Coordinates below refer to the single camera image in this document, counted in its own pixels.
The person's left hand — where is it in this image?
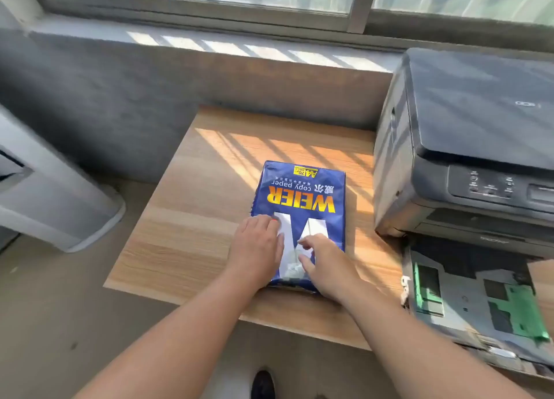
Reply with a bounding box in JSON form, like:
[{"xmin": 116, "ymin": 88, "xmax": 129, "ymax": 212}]
[{"xmin": 226, "ymin": 215, "xmax": 285, "ymax": 287}]

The person's right hand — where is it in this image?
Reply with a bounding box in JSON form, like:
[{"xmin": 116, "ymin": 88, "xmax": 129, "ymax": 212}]
[{"xmin": 297, "ymin": 234, "xmax": 363, "ymax": 305}]

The blue copy paper ream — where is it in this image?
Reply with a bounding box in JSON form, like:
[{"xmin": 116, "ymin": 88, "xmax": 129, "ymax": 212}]
[{"xmin": 250, "ymin": 160, "xmax": 346, "ymax": 294}]

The person's left forearm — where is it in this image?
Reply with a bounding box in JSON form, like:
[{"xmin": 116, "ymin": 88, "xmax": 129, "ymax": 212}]
[{"xmin": 74, "ymin": 268, "xmax": 270, "ymax": 399}]

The person's right forearm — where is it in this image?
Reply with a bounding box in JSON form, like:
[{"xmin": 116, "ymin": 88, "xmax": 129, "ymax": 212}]
[{"xmin": 335, "ymin": 282, "xmax": 535, "ymax": 399}]

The person's black shoe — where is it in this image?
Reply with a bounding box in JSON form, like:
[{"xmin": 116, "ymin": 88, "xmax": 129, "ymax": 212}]
[{"xmin": 251, "ymin": 370, "xmax": 276, "ymax": 399}]

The grey printer paper tray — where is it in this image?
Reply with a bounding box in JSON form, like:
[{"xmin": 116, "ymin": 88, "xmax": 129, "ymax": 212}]
[{"xmin": 400, "ymin": 235, "xmax": 554, "ymax": 375}]

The dark grey printer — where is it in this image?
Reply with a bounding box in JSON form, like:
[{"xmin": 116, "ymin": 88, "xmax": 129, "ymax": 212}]
[{"xmin": 373, "ymin": 47, "xmax": 554, "ymax": 256}]

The white standing appliance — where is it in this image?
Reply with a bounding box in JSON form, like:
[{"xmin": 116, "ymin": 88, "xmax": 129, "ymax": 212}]
[{"xmin": 0, "ymin": 104, "xmax": 126, "ymax": 253}]

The grey window frame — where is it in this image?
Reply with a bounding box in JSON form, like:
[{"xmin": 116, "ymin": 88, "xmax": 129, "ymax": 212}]
[{"xmin": 24, "ymin": 0, "xmax": 554, "ymax": 53}]

